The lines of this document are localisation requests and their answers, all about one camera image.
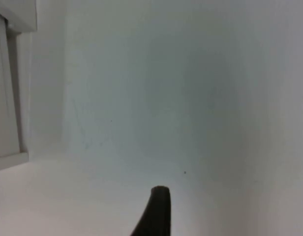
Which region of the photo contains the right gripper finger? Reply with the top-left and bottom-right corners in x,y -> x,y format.
130,185 -> 173,236

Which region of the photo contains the small grey chest of drawers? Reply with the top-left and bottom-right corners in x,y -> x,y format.
0,0 -> 38,173

